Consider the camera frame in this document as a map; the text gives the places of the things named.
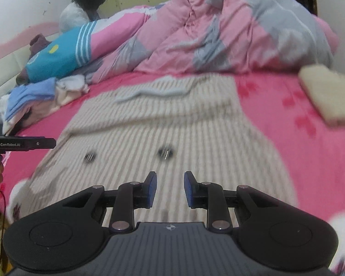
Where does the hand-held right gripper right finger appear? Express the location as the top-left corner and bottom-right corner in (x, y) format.
(184, 171), (279, 233)

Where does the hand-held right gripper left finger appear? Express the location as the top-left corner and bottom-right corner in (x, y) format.
(62, 171), (158, 233)

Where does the beige white checked jacket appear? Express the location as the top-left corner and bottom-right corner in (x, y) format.
(6, 73), (298, 227)

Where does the pile of blue white clothes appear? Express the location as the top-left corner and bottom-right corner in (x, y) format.
(3, 89), (84, 134)

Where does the white cloth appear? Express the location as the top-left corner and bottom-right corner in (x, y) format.
(56, 75), (90, 94)

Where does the blue pink cartoon pillow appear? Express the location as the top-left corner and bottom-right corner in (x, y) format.
(25, 6), (150, 83)

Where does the pink white headboard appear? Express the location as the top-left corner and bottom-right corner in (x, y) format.
(0, 21), (61, 98)

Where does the maroon garment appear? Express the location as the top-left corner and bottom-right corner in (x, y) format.
(16, 34), (51, 85)

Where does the pink grey quilt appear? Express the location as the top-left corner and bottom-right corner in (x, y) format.
(83, 0), (334, 84)

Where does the folded cream garment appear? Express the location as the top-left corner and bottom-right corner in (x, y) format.
(298, 65), (345, 127)

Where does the plain pink pillow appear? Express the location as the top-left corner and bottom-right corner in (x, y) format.
(313, 16), (340, 61)

